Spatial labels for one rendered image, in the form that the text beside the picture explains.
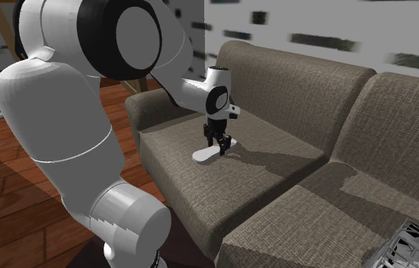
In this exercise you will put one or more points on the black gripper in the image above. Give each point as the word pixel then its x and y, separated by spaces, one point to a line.
pixel 216 128

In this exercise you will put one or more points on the brown fabric sofa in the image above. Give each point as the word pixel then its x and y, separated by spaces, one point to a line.
pixel 306 122

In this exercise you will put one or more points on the white flat remote control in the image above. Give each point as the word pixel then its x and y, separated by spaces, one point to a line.
pixel 205 155

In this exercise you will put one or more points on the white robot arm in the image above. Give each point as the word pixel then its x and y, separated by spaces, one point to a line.
pixel 64 111

